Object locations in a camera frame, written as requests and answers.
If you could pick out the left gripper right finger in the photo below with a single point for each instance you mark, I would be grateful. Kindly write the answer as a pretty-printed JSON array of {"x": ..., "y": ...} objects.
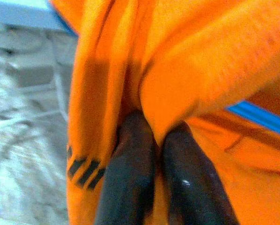
[{"x": 191, "y": 182}]

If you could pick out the blue plastic hanger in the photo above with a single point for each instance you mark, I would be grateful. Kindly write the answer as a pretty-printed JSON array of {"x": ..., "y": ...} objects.
[{"x": 259, "y": 117}]

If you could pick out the white folding table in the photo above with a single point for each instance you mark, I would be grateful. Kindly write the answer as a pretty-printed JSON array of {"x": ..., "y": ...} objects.
[{"x": 18, "y": 14}]

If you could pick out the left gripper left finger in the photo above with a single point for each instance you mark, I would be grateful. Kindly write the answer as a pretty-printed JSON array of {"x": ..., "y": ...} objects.
[{"x": 130, "y": 168}]

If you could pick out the orange shirt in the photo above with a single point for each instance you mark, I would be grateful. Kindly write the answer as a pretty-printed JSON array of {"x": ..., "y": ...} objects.
[{"x": 177, "y": 58}]

